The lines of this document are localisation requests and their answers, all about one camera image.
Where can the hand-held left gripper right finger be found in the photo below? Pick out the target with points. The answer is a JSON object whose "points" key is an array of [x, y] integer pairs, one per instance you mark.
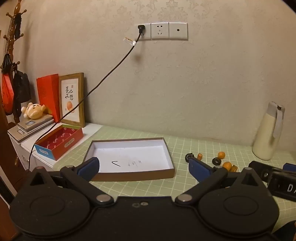
{"points": [[198, 168]]}

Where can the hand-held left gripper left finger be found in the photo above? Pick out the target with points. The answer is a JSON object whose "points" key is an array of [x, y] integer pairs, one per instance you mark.
{"points": [[90, 165]]}

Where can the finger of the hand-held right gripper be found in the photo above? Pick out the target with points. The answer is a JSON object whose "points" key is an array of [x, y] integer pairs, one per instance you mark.
{"points": [[261, 170], [290, 167]]}

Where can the small kumquat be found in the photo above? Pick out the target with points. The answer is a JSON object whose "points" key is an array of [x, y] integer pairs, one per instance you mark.
{"points": [[200, 157]]}

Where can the dark round fruit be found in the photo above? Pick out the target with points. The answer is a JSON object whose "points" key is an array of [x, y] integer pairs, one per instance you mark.
{"points": [[189, 157], [216, 161]]}

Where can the round orange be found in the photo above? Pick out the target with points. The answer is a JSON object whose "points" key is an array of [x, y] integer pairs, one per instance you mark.
{"points": [[221, 154], [227, 165]]}

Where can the small orange fruit piece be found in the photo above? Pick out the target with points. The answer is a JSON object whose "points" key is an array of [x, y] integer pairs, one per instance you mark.
{"points": [[234, 168]]}

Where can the brown shallow cardboard box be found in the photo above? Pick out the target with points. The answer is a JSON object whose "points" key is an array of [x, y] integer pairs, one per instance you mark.
{"points": [[129, 157]]}

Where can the red box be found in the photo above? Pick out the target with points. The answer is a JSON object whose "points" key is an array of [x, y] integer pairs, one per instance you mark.
{"points": [[57, 141]]}

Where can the cream thermos bottle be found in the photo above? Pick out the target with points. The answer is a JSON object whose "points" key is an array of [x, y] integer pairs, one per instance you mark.
{"points": [[268, 132]]}

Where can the green grid mat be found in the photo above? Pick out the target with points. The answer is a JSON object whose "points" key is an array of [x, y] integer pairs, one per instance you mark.
{"points": [[161, 185]]}

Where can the white cabinet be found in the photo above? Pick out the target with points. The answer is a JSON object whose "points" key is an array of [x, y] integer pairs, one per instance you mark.
{"points": [[25, 160]]}

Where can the wooden framed picture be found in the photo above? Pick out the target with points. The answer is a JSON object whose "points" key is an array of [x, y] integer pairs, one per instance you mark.
{"points": [[71, 99]]}

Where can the grey kitchen scale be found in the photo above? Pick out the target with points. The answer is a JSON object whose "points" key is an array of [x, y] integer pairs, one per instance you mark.
{"points": [[34, 124]]}

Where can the grey flat box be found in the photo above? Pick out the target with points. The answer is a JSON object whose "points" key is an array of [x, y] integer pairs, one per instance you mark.
{"points": [[18, 135]]}

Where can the yellow plush toy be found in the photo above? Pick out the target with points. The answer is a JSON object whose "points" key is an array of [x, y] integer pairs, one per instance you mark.
{"points": [[33, 110]]}

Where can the red gift bag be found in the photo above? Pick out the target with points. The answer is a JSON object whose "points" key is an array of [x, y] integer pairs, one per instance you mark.
{"points": [[47, 97]]}

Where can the black hanging bag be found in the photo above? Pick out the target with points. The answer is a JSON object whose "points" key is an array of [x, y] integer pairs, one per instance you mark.
{"points": [[21, 88]]}

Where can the red hanging bag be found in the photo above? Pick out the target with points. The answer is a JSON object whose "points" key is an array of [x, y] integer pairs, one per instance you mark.
{"points": [[7, 92]]}

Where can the black plug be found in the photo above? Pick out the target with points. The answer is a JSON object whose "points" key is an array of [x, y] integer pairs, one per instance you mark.
{"points": [[141, 27]]}

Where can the dark hanging cloth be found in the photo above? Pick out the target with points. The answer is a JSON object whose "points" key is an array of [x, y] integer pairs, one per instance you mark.
{"points": [[18, 25]]}

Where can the wooden coat rack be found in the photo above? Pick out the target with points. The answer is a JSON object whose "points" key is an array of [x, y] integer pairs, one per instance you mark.
{"points": [[18, 5]]}

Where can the white wall plate round hole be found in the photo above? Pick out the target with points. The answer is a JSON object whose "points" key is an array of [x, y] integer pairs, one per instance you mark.
{"points": [[178, 30]]}

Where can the white wall socket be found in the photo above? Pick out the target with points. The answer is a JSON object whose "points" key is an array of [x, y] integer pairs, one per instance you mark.
{"points": [[146, 34], [159, 31]]}

